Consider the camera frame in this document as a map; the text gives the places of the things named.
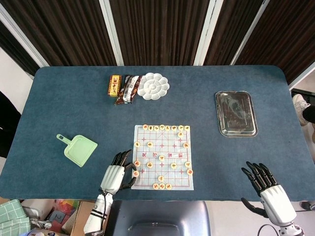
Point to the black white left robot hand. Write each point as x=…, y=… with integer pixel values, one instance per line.
x=112, y=178

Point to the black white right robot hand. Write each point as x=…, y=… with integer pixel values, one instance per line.
x=276, y=205

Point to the round wooden xiangqi piece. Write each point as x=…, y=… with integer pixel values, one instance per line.
x=181, y=127
x=137, y=144
x=187, y=128
x=149, y=164
x=150, y=128
x=156, y=128
x=137, y=163
x=188, y=164
x=189, y=172
x=167, y=128
x=162, y=186
x=173, y=165
x=155, y=186
x=161, y=178
x=174, y=127
x=161, y=157
x=162, y=127
x=168, y=186
x=180, y=134
x=149, y=144
x=136, y=174
x=186, y=145
x=145, y=127

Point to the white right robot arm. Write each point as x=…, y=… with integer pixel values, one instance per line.
x=291, y=229

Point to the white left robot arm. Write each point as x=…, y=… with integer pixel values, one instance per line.
x=97, y=216

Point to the light green plastic dustpan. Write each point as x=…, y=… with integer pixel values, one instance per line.
x=80, y=152

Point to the brown cardboard box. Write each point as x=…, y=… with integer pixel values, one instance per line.
x=81, y=216

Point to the colourful toy blocks box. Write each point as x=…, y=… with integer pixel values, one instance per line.
x=66, y=205

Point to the translucent xiangqi board sheet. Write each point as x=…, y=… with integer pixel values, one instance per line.
x=162, y=150

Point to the grey blue chair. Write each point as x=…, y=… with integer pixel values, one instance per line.
x=157, y=216

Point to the blue tile with numeral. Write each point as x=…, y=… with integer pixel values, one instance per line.
x=57, y=216

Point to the blue table cloth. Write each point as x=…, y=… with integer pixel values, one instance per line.
x=73, y=110

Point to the silver brown snack packet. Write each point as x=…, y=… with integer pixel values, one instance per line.
x=131, y=91

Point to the yellow red printed box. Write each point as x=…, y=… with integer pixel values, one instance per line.
x=114, y=85

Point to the black trouser leg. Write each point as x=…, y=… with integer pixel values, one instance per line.
x=310, y=114

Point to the rectangular metal tray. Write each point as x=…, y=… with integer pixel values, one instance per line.
x=236, y=113

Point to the white flower-shaped paint palette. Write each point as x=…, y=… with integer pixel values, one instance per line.
x=153, y=86

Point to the white sneaker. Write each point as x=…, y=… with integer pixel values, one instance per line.
x=299, y=105

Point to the green checked cloth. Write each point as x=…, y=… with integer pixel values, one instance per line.
x=13, y=218

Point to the black garment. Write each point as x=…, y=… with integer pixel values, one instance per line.
x=8, y=123

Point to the dark brown partition panel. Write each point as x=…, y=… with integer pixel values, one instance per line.
x=283, y=37
x=61, y=29
x=160, y=32
x=14, y=49
x=229, y=32

